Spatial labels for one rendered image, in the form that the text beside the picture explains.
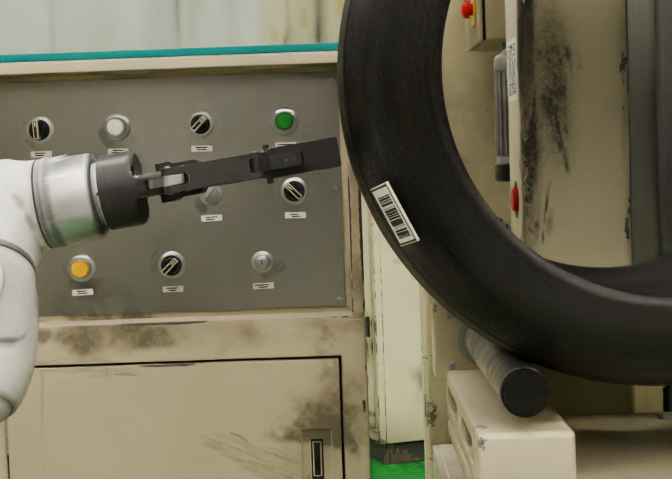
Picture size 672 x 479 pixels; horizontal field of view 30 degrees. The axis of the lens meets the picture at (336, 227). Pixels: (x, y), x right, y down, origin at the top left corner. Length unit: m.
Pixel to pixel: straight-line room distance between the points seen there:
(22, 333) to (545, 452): 0.48
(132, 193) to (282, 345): 0.60
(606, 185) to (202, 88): 0.61
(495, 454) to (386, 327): 3.42
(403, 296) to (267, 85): 2.83
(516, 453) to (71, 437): 0.83
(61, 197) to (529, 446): 0.50
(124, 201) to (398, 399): 3.45
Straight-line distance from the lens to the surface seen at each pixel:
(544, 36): 1.52
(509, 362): 1.19
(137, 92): 1.82
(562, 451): 1.17
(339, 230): 1.80
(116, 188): 1.23
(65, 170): 1.24
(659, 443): 1.39
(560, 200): 1.52
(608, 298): 1.15
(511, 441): 1.16
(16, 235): 1.22
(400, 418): 4.64
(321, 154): 1.24
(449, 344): 1.49
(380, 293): 4.55
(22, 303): 1.16
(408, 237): 1.13
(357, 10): 1.16
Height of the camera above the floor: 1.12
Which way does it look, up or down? 3 degrees down
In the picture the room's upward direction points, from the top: 2 degrees counter-clockwise
